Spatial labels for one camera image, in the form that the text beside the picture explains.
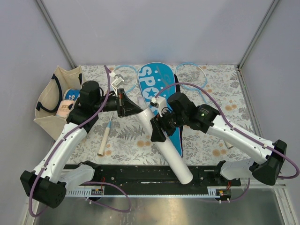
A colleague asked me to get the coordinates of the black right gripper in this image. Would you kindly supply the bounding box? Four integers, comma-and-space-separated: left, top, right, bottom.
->
150, 107, 188, 143

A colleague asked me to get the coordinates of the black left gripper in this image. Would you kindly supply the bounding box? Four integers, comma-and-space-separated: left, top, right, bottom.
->
94, 89, 144, 118

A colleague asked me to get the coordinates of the white shuttlecock tube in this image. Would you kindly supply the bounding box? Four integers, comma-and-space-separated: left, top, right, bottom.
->
136, 107, 193, 185

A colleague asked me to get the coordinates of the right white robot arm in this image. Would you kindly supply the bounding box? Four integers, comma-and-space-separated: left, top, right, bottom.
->
150, 92, 287, 186

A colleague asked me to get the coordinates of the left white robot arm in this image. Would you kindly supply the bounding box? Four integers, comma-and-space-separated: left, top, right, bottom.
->
20, 81, 142, 208

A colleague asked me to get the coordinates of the blue badminton racket cover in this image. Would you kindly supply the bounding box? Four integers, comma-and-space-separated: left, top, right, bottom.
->
138, 62, 183, 157

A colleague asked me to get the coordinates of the clear plastic grip box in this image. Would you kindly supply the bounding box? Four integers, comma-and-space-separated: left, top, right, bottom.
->
137, 97, 148, 111

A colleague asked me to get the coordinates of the blue racket left side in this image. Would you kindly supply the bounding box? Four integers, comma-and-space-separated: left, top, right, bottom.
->
97, 65, 138, 157

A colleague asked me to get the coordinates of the blue racket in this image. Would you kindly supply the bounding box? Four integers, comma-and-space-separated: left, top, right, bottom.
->
175, 61, 234, 150
97, 65, 138, 157

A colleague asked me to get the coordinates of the floral tablecloth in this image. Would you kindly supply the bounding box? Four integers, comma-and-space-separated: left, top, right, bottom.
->
68, 65, 254, 165

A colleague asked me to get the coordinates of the blue can in bag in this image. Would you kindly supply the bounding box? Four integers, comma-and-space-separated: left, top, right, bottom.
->
63, 89, 80, 101

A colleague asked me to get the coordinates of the blue racket right side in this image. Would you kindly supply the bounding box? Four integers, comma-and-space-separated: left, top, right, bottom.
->
175, 61, 234, 150

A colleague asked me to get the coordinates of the cream canvas tote bag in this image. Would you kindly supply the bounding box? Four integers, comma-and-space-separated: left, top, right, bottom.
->
34, 66, 86, 140

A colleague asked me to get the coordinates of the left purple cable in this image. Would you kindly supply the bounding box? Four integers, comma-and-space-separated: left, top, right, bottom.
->
28, 65, 132, 218

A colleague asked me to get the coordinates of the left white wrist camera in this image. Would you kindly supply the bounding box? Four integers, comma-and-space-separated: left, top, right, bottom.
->
110, 72, 124, 94

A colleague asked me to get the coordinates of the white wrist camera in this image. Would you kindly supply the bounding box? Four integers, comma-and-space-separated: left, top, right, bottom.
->
110, 72, 124, 94
150, 96, 167, 117

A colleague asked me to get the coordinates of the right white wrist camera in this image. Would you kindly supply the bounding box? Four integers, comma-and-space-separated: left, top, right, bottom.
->
150, 96, 167, 117

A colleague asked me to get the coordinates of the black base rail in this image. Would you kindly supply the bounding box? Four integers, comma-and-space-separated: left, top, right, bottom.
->
63, 161, 241, 197

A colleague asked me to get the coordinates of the white slotted cable duct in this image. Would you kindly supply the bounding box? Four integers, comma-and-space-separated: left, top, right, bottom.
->
66, 184, 221, 198

